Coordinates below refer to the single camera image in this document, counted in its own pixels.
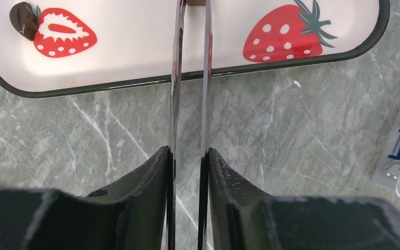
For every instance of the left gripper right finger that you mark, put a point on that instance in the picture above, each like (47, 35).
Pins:
(245, 217)

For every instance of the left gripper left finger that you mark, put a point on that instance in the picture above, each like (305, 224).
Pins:
(126, 214)

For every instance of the metal tongs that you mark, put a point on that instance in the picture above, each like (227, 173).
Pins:
(174, 101)

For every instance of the brown block chocolate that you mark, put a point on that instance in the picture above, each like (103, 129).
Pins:
(196, 2)

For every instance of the dark chocolate piece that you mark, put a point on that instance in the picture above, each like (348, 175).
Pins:
(24, 20)

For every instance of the white strawberry tray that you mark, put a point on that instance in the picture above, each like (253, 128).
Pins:
(90, 46)

